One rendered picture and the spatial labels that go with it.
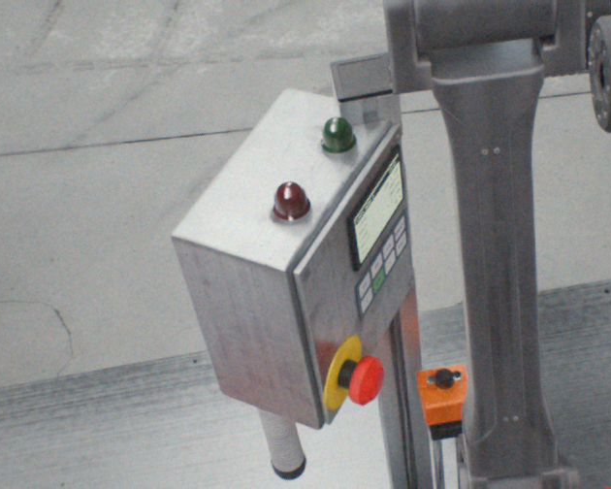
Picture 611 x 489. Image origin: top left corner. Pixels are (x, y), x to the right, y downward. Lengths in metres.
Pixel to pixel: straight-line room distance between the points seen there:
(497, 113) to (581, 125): 2.40
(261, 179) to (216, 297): 0.09
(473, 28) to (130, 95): 2.78
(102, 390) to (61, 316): 1.27
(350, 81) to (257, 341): 0.20
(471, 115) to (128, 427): 0.92
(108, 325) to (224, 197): 1.96
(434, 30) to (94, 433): 0.97
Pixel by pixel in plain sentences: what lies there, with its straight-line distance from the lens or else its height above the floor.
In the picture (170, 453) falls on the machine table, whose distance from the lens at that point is 1.42.
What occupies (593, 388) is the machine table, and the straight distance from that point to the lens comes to 1.42.
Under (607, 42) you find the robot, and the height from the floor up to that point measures 1.20.
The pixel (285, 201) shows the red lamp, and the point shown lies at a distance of 0.71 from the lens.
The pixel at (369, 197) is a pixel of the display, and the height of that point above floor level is 1.45.
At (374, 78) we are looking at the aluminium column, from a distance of 0.79.
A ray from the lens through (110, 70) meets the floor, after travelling 3.47.
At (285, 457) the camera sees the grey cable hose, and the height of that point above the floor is 1.12.
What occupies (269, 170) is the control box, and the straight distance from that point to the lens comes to 0.76.
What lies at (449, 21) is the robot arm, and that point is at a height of 1.64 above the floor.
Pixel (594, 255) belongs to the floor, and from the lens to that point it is 2.69.
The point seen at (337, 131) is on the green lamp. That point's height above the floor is 1.50.
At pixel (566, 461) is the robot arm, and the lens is 0.83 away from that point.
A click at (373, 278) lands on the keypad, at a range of 0.82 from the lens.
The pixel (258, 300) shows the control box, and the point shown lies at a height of 1.43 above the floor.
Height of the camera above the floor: 1.99
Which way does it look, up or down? 46 degrees down
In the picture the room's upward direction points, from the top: 11 degrees counter-clockwise
